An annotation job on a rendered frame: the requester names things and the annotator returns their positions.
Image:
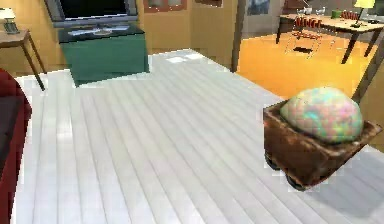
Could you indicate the white table lamp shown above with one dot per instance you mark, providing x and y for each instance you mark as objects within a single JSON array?
[{"x": 8, "y": 20}]

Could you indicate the brown wooden wheeled box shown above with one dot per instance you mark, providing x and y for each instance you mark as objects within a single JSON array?
[{"x": 300, "y": 153}]

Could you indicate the grey television set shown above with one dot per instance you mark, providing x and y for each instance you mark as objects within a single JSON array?
[{"x": 93, "y": 10}]

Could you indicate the brown wooden side table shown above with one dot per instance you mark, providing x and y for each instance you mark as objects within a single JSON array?
[{"x": 16, "y": 38}]

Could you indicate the framed wall picture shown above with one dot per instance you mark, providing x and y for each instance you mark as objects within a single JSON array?
[{"x": 258, "y": 6}]

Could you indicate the dark red sofa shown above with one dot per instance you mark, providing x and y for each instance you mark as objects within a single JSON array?
[{"x": 11, "y": 140}]

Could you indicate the green television cabinet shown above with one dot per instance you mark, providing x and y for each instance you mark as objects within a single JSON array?
[{"x": 106, "y": 55}]

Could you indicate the yellow shade table lamp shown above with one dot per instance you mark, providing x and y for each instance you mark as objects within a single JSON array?
[{"x": 361, "y": 8}]

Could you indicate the multicoloured pastel ball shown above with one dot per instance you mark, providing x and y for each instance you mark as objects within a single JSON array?
[{"x": 321, "y": 113}]

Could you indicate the green cup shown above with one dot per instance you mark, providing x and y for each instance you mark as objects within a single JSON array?
[{"x": 336, "y": 14}]

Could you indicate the brown wooden dining table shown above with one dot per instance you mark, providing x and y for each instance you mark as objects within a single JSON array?
[{"x": 346, "y": 28}]

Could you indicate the clear wine glass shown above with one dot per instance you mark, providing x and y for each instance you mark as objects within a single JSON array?
[
  {"x": 300, "y": 12},
  {"x": 320, "y": 12}
]

